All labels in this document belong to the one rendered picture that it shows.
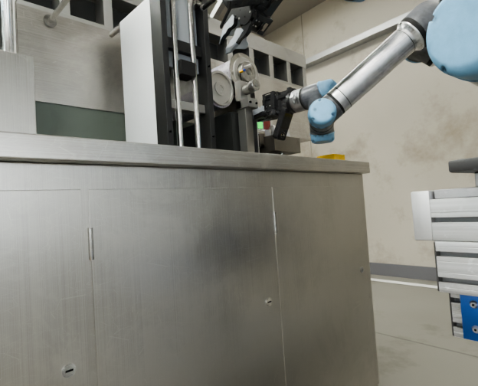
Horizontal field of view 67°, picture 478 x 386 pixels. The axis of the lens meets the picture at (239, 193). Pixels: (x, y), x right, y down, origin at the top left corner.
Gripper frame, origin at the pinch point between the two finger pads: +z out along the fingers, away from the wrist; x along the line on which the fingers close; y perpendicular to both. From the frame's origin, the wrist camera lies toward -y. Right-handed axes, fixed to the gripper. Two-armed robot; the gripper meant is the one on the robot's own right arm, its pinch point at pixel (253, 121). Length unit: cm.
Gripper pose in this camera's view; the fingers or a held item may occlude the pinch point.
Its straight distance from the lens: 140.6
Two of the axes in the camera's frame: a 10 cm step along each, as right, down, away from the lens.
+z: -6.9, 0.8, 7.2
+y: -0.7, -10.0, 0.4
